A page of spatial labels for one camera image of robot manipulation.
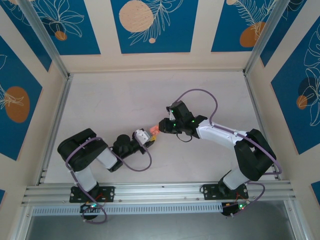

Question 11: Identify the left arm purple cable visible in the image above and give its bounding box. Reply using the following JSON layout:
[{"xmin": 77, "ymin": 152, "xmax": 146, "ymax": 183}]
[{"xmin": 65, "ymin": 131, "xmax": 153, "ymax": 225}]

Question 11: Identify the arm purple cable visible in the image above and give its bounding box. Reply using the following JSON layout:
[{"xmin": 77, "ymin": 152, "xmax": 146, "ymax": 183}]
[
  {"xmin": 65, "ymin": 131, "xmax": 153, "ymax": 225},
  {"xmin": 174, "ymin": 89, "xmax": 283, "ymax": 219}
]

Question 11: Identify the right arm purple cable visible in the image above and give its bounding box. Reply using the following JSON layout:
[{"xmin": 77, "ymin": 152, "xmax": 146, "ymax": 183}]
[{"xmin": 174, "ymin": 89, "xmax": 283, "ymax": 219}]

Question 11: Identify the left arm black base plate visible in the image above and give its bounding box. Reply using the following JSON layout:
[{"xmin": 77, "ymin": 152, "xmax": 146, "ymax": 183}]
[{"xmin": 69, "ymin": 186, "xmax": 116, "ymax": 203}]

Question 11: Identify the aluminium mounting rail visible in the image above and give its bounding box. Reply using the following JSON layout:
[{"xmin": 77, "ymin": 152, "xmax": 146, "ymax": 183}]
[{"xmin": 21, "ymin": 181, "xmax": 300, "ymax": 208}]

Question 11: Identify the grey slotted cable duct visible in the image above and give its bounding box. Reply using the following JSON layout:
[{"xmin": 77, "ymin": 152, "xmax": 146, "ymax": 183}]
[{"xmin": 31, "ymin": 202, "xmax": 223, "ymax": 216}]

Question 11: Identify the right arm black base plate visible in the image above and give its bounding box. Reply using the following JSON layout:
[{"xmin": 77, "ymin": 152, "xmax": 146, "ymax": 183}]
[{"xmin": 201, "ymin": 183, "xmax": 249, "ymax": 201}]

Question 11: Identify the blue floral wall poster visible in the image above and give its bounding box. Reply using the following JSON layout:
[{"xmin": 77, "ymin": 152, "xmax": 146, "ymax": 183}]
[
  {"xmin": 110, "ymin": 0, "xmax": 199, "ymax": 54},
  {"xmin": 271, "ymin": 23, "xmax": 320, "ymax": 156},
  {"xmin": 28, "ymin": 0, "xmax": 102, "ymax": 56},
  {"xmin": 0, "ymin": 36, "xmax": 43, "ymax": 161},
  {"xmin": 211, "ymin": 0, "xmax": 277, "ymax": 53}
]

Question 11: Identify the aluminium frame post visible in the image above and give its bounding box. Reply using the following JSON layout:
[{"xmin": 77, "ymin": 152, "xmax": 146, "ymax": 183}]
[
  {"xmin": 18, "ymin": 0, "xmax": 70, "ymax": 79},
  {"xmin": 244, "ymin": 0, "xmax": 308, "ymax": 75}
]

